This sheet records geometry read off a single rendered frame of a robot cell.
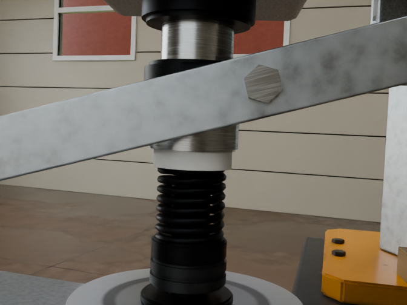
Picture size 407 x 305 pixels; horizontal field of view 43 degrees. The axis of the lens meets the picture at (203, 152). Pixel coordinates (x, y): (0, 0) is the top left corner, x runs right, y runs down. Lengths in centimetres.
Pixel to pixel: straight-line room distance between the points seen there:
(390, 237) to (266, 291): 68
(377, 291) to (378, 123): 539
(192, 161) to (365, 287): 58
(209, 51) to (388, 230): 82
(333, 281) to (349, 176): 539
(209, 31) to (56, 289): 33
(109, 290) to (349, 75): 29
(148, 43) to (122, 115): 674
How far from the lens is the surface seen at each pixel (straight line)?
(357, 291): 95
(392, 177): 117
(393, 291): 95
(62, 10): 792
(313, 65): 41
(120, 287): 52
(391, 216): 117
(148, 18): 45
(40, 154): 43
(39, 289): 61
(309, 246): 136
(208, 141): 42
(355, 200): 635
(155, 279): 46
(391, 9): 57
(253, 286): 53
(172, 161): 43
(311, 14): 653
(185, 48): 44
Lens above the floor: 104
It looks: 3 degrees down
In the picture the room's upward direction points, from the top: 2 degrees clockwise
